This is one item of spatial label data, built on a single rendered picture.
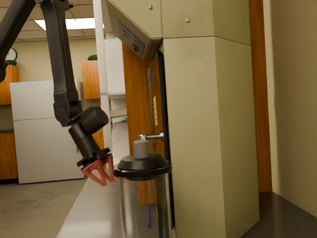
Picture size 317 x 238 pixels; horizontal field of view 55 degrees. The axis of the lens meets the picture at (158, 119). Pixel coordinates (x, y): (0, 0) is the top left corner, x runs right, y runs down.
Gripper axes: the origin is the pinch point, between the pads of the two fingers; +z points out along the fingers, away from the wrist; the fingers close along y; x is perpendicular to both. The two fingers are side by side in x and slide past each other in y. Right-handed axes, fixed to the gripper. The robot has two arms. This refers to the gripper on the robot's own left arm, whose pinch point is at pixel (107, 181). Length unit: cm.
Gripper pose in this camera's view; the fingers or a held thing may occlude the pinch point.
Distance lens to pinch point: 94.9
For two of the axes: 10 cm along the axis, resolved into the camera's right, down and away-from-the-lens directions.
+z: 5.2, 8.4, -1.5
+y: 3.8, -0.8, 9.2
